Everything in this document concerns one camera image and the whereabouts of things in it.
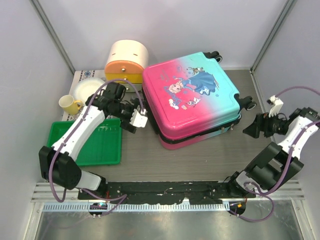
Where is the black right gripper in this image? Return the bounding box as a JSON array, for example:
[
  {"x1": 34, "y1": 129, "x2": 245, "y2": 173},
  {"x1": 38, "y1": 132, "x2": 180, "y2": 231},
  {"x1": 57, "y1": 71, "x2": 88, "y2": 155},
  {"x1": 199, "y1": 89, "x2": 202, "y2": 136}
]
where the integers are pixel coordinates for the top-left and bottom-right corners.
[{"x1": 243, "y1": 109, "x2": 290, "y2": 139}]

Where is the pink and teal children's suitcase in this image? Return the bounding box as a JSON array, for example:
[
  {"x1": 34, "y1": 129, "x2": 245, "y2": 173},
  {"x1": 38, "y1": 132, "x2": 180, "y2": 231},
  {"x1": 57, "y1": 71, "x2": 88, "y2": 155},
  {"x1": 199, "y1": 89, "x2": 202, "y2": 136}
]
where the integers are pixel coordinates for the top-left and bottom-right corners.
[{"x1": 142, "y1": 51, "x2": 257, "y2": 150}]

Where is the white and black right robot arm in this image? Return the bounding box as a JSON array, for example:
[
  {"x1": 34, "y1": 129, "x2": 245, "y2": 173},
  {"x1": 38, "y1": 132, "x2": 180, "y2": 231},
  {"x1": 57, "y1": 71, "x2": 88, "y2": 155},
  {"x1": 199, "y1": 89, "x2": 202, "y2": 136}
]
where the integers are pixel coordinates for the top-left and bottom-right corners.
[{"x1": 225, "y1": 107, "x2": 320, "y2": 198}]

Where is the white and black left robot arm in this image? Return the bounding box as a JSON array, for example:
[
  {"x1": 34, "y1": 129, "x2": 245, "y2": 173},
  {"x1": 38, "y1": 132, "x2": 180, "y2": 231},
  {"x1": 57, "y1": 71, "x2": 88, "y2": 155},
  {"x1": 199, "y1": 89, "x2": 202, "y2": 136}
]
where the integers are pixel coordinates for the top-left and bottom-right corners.
[{"x1": 38, "y1": 79, "x2": 148, "y2": 203}]

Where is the green plastic tray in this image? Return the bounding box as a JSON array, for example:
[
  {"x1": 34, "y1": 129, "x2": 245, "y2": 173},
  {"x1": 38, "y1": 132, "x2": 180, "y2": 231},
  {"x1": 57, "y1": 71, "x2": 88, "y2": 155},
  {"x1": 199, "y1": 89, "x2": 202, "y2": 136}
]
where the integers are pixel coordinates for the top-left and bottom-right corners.
[{"x1": 60, "y1": 118, "x2": 122, "y2": 167}]

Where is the white paper plate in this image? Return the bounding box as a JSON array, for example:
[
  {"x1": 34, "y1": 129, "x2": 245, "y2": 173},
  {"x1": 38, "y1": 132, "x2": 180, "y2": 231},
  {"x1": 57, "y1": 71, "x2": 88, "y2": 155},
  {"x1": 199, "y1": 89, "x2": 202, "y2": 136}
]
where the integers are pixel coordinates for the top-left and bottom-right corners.
[{"x1": 72, "y1": 77, "x2": 105, "y2": 105}]

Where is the pastel three-drawer storage box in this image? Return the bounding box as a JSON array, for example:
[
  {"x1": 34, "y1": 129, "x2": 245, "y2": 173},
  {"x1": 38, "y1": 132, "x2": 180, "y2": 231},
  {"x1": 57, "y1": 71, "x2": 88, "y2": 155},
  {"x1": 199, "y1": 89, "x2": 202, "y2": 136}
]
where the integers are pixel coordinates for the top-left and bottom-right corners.
[{"x1": 104, "y1": 39, "x2": 149, "y2": 92}]

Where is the yellow ceramic mug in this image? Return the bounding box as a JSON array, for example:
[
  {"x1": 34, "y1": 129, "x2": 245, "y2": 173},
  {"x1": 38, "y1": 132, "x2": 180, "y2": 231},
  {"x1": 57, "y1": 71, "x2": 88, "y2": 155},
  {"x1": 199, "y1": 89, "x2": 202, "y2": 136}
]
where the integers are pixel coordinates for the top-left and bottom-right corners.
[{"x1": 58, "y1": 95, "x2": 83, "y2": 116}]

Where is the patterned white placemat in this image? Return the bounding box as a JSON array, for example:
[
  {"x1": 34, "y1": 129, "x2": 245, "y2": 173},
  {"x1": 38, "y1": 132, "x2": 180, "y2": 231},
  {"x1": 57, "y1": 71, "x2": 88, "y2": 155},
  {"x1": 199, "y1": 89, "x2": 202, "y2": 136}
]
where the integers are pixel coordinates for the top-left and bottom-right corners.
[{"x1": 61, "y1": 70, "x2": 106, "y2": 121}]

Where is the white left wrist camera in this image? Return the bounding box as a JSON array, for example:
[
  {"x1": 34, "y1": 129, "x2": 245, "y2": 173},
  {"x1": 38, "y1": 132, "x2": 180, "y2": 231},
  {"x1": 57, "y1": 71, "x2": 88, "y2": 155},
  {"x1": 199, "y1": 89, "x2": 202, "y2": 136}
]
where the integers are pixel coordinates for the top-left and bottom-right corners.
[{"x1": 129, "y1": 109, "x2": 148, "y2": 128}]

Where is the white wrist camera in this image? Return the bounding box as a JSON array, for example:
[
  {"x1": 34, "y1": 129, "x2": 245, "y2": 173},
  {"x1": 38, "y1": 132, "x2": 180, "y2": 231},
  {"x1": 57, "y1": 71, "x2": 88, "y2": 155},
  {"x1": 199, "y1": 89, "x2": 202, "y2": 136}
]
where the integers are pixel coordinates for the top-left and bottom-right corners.
[
  {"x1": 266, "y1": 95, "x2": 284, "y2": 118},
  {"x1": 129, "y1": 109, "x2": 148, "y2": 128}
]

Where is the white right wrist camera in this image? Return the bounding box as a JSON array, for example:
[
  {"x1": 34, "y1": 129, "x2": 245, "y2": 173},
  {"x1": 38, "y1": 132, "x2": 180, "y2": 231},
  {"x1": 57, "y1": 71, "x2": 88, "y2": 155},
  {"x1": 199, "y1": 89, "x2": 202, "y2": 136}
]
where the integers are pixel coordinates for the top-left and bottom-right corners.
[{"x1": 266, "y1": 95, "x2": 284, "y2": 118}]

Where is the aluminium frame rail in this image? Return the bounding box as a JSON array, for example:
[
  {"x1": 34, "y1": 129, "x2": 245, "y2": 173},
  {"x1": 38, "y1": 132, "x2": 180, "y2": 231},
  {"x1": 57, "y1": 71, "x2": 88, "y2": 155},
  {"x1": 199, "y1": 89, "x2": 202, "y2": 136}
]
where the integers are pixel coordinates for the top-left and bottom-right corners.
[{"x1": 31, "y1": 180, "x2": 305, "y2": 205}]

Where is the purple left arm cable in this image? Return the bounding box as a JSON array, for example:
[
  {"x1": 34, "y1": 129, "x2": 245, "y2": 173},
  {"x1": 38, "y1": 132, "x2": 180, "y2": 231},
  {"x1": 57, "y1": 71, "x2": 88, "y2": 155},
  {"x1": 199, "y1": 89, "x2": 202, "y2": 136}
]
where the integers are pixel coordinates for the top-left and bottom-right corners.
[{"x1": 48, "y1": 78, "x2": 147, "y2": 217}]

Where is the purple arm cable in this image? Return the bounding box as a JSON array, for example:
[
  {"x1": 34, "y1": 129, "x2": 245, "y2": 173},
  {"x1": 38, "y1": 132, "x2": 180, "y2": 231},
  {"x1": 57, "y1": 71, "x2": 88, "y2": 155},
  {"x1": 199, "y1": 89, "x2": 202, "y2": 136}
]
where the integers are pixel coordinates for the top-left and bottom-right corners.
[
  {"x1": 48, "y1": 78, "x2": 147, "y2": 217},
  {"x1": 228, "y1": 86, "x2": 320, "y2": 223}
]

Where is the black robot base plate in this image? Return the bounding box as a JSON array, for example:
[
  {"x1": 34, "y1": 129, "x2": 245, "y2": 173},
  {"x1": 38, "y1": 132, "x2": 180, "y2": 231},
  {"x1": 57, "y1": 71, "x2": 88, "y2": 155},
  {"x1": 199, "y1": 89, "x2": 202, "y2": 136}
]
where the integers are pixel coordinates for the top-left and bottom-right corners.
[{"x1": 77, "y1": 181, "x2": 256, "y2": 205}]

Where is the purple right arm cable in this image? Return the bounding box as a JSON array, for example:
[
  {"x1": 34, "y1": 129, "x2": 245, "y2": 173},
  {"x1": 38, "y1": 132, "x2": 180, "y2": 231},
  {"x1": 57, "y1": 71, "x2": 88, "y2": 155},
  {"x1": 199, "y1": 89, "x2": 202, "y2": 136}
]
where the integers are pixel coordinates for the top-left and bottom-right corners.
[{"x1": 228, "y1": 86, "x2": 320, "y2": 223}]

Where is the white slotted cable duct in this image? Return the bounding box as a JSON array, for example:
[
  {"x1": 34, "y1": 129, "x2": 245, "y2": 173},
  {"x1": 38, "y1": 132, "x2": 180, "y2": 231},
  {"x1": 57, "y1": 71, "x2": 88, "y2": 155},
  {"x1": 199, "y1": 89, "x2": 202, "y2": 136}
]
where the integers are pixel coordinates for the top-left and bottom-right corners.
[{"x1": 42, "y1": 201, "x2": 230, "y2": 213}]

